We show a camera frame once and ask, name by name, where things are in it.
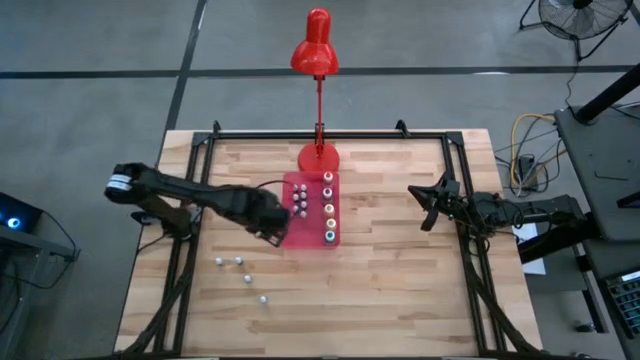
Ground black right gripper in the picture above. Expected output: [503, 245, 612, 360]
[407, 173, 484, 232]

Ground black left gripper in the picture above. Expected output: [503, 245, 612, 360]
[234, 192, 291, 249]

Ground pink translucent plastic bin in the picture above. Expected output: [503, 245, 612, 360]
[280, 171, 342, 250]

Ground white paper sheet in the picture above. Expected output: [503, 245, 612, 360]
[510, 219, 547, 276]

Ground grey side table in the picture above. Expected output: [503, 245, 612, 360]
[553, 102, 640, 244]

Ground red desk lamp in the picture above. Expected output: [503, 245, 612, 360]
[290, 7, 341, 172]

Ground black stand pole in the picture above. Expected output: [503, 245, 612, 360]
[574, 63, 640, 125]

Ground keyboard with coloured keys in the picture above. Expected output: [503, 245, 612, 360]
[605, 269, 640, 341]

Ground black floor fan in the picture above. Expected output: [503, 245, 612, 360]
[518, 0, 635, 62]

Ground black computer with blue light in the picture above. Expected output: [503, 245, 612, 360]
[0, 191, 44, 234]

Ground black metal table frame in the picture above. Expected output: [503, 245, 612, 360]
[122, 119, 539, 359]

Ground yellow cable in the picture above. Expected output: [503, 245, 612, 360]
[509, 112, 569, 191]

